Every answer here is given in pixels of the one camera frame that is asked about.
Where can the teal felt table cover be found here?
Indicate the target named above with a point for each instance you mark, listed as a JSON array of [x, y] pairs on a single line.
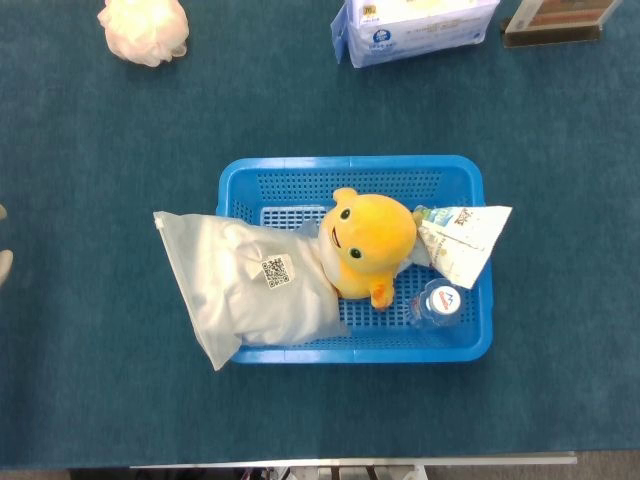
[[100, 150]]

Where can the blue white tissue pack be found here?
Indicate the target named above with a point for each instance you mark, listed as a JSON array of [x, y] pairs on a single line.
[[415, 35]]

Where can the yellow plush toy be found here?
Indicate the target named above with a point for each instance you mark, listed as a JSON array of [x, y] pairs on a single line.
[[372, 235]]

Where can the silver peanut snack bag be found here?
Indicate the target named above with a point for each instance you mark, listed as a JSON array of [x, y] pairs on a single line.
[[465, 240]]

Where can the clear plastic water bottle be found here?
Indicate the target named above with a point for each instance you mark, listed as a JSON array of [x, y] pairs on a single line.
[[442, 301]]

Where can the white garment in zip bag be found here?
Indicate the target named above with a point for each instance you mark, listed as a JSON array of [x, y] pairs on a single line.
[[225, 285]]

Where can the blue perforated plastic basket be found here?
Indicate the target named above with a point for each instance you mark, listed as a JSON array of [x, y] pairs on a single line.
[[380, 175]]

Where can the pale pink bath loofah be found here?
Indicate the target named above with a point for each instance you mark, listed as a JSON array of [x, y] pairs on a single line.
[[142, 30]]

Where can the silver metal frame bar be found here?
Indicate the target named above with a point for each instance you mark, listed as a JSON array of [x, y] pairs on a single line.
[[350, 461]]

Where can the dark box with stripes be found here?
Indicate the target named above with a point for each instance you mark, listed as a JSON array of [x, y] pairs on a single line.
[[555, 22]]

